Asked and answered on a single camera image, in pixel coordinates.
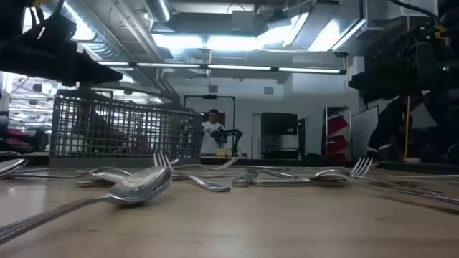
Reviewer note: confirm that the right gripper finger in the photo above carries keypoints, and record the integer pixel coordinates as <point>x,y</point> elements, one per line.
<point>387,87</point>

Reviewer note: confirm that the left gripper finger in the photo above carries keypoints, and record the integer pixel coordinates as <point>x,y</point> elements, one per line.
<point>93,71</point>

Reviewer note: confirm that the steel spoon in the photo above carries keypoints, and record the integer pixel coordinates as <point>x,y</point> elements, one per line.
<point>89,182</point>

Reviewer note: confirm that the silver table knife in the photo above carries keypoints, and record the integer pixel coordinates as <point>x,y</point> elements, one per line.
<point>245,181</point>
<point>294,182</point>
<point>452,181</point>
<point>283,174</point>

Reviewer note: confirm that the black background robot arm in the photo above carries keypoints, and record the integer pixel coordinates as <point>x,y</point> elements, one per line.
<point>222,135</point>

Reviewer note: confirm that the person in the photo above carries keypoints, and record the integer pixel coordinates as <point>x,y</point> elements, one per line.
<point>391,122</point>
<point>211,136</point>

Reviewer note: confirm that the whiteboard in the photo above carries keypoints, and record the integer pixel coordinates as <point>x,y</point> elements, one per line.
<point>364,136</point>

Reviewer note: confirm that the red and white shelf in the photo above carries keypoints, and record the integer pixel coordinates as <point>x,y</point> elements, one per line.
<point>337,125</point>

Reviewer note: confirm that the red padded seat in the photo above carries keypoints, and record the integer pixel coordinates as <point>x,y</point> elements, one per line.
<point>18,138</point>

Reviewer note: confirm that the grey plastic cutlery basket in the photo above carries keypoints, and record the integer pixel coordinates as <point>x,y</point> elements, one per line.
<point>107,162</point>

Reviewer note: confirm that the black cabinet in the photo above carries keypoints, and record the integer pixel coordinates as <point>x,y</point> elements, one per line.
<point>279,123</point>

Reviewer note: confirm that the long ceiling light strip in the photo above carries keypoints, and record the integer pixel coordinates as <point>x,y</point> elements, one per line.
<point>236,67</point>

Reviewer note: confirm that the yellow box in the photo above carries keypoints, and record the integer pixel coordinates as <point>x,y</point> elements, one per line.
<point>222,152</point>

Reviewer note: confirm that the grey ceiling box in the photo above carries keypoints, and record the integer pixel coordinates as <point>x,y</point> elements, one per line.
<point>244,21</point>

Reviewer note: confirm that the silver ventilation duct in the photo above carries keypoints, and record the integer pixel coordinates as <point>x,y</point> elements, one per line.
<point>157,10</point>

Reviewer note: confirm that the grey wall vent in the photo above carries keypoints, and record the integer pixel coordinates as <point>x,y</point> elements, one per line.
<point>213,89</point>
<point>268,90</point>

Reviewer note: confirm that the black background gantry frame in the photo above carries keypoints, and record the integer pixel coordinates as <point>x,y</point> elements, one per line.
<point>209,96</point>

